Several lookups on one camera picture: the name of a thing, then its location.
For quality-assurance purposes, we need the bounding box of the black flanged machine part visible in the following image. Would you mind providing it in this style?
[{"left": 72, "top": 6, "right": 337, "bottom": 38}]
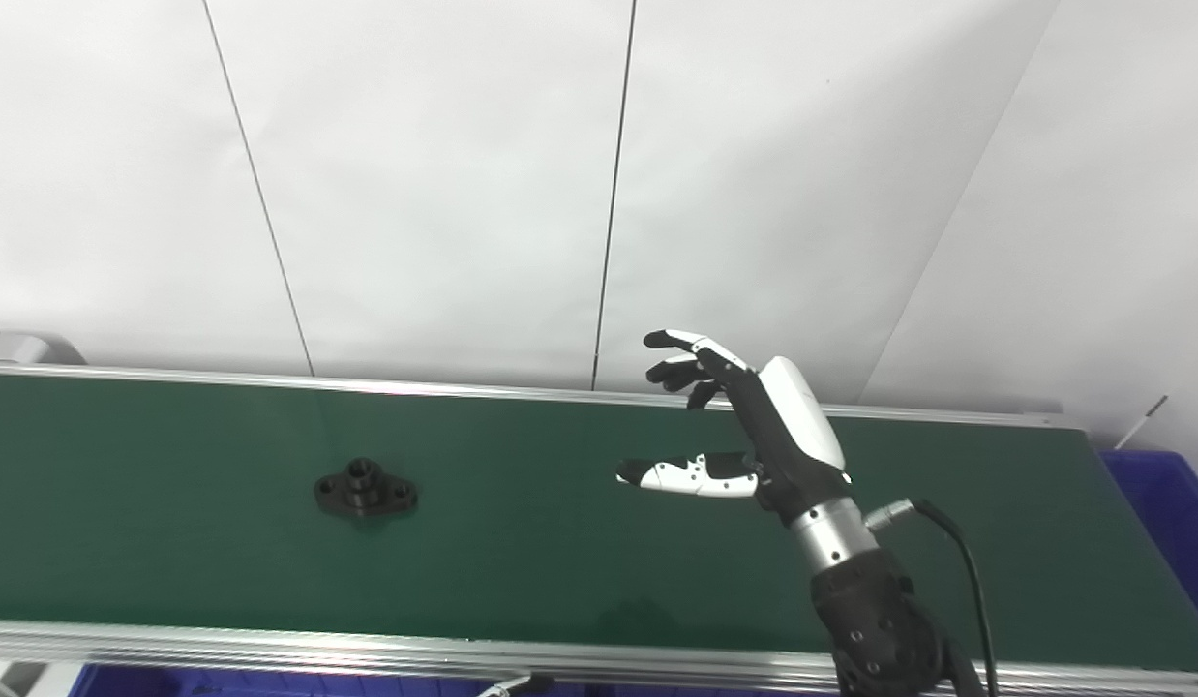
[{"left": 314, "top": 458, "right": 419, "bottom": 519}]

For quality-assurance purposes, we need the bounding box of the blue plastic bin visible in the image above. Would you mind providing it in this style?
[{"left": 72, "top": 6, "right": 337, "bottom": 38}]
[
  {"left": 70, "top": 664, "right": 523, "bottom": 697},
  {"left": 1100, "top": 448, "right": 1198, "bottom": 635}
]

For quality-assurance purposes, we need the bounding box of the green conveyor belt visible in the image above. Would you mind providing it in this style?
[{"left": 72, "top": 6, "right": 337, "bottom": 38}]
[
  {"left": 0, "top": 360, "right": 1198, "bottom": 697},
  {"left": 0, "top": 373, "right": 1198, "bottom": 671}
]

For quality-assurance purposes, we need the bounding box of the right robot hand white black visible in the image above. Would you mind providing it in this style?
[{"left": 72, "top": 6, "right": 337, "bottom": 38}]
[{"left": 616, "top": 329, "right": 852, "bottom": 525}]

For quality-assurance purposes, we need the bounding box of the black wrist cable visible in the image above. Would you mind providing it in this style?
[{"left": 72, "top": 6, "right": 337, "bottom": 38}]
[{"left": 865, "top": 497, "right": 1003, "bottom": 697}]

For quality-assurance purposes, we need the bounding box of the white conveyor support leg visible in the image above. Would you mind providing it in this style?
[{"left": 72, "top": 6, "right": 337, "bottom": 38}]
[{"left": 0, "top": 661, "right": 50, "bottom": 697}]

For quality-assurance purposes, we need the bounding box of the grey conveyor end housing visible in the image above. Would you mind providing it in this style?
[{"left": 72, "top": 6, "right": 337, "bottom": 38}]
[{"left": 0, "top": 332, "right": 85, "bottom": 367}]

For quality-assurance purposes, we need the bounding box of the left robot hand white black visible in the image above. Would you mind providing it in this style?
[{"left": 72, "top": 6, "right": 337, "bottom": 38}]
[{"left": 478, "top": 673, "right": 556, "bottom": 697}]

